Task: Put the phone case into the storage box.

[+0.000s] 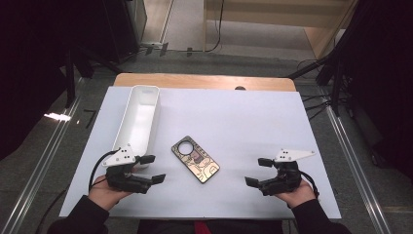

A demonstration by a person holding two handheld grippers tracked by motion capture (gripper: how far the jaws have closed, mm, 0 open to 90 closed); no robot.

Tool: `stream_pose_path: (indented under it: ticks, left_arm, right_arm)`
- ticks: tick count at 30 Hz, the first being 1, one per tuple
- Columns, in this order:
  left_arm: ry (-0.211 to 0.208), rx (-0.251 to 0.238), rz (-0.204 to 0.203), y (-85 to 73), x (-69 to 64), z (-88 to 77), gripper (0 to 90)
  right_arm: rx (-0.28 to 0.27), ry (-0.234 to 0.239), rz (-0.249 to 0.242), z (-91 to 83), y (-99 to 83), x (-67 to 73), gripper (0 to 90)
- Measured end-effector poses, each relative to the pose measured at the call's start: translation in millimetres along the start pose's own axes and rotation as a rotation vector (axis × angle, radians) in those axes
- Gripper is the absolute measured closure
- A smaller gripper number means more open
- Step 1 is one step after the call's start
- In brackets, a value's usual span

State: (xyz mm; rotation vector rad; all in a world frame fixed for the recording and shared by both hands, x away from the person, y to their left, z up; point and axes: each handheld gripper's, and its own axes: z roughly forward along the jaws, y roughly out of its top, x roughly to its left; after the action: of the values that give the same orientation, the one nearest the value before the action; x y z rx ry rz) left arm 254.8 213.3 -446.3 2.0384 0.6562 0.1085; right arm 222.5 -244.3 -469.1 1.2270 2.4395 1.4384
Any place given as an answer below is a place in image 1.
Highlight hand-held gripper black cable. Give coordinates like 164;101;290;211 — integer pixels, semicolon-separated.
88;149;122;193
300;170;320;200

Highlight black curtain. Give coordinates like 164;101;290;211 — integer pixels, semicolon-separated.
327;0;413;179
0;0;108;162

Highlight person's dark clothing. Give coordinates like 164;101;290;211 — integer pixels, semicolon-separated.
137;218;285;234

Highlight patterned dark phone case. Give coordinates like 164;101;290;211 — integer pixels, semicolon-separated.
170;135;221;184

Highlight person's left hand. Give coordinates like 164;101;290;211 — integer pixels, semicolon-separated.
87;169;134;212

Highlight person's right hand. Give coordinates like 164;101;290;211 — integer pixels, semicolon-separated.
274;178;318;209

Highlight metal floor rail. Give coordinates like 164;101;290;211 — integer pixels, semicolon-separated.
0;96;82;234
324;105;393;234

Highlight light wooden shelf unit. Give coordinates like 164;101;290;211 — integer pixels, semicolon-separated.
203;0;359;60

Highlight white table sheet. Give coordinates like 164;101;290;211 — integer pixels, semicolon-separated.
58;86;343;219

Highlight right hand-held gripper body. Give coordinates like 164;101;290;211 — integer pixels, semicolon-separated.
257;148;316;197

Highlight hanging black cable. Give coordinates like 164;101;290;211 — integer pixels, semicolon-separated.
204;0;226;54

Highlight left hand-held gripper black cable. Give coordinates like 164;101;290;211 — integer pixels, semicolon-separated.
88;149;122;193

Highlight black floor cable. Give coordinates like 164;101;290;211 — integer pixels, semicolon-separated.
33;186;71;234

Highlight person's red garment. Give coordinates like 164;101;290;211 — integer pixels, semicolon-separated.
194;220;212;234

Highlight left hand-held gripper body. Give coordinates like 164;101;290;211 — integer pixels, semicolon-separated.
102;143;154;195

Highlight black floor cables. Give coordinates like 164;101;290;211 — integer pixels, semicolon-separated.
300;92;350;121

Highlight black metal stand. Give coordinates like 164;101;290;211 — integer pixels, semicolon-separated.
64;48;78;109
286;57;345;117

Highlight right hand-held gripper black cable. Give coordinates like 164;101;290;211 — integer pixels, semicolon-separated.
300;170;320;200

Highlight black cabinet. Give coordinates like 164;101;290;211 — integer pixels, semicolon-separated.
74;0;148;64

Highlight white plastic bin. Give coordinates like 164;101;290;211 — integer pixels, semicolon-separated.
111;85;163;170

